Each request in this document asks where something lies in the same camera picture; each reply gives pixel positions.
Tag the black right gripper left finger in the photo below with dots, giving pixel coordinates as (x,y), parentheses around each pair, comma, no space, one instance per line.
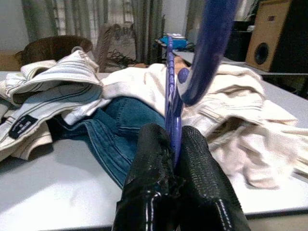
(146,173)

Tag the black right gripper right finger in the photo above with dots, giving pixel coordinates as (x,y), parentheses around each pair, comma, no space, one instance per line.
(202,183)

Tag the white striped garment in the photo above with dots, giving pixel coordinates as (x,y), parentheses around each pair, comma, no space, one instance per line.
(60,77)

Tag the blue plastic hanger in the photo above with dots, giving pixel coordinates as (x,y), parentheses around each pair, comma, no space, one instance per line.
(211,48)

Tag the blue denim jeans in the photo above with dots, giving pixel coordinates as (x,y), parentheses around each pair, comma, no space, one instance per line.
(120,125)

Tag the cream knitted garment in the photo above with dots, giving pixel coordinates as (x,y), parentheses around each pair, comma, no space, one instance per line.
(240,115)

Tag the dried feathery plant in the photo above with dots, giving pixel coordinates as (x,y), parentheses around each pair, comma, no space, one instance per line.
(113,43)

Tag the blue box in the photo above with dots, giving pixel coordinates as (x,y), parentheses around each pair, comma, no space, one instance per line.
(174,41)

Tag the black box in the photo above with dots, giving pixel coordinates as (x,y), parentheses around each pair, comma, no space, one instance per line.
(238,41)

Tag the brown chair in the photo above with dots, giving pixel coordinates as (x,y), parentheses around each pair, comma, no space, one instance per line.
(53,47)

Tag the wooden front black speaker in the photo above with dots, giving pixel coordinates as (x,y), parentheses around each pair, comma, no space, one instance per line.
(267,36)

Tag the grey green sheer curtain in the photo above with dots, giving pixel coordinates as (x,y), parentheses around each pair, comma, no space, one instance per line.
(79,19)

